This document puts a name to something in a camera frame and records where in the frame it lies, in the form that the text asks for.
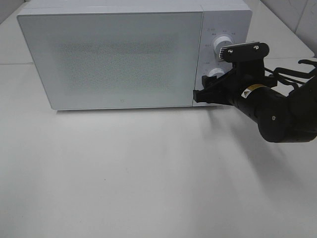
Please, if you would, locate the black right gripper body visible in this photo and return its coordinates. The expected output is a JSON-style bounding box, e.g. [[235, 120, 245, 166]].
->
[[212, 59, 276, 107]]

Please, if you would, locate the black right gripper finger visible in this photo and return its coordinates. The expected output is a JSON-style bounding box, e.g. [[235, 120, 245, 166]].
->
[[202, 75, 223, 87], [193, 82, 223, 103]]

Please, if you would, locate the white timer knob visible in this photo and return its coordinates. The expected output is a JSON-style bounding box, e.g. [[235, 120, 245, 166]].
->
[[207, 68, 225, 78]]

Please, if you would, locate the white microwave door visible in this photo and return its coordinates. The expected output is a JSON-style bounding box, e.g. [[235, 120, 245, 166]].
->
[[17, 12, 203, 110]]

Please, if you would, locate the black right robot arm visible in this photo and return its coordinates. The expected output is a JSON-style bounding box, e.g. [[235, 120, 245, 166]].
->
[[193, 59, 317, 143]]

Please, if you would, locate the upper white power knob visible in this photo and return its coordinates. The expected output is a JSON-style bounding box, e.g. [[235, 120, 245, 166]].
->
[[213, 35, 234, 55]]

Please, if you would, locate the white microwave oven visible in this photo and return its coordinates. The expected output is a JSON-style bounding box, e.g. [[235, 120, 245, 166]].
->
[[17, 0, 252, 110]]

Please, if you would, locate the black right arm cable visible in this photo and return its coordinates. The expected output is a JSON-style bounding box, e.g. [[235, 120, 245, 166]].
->
[[262, 59, 317, 97]]

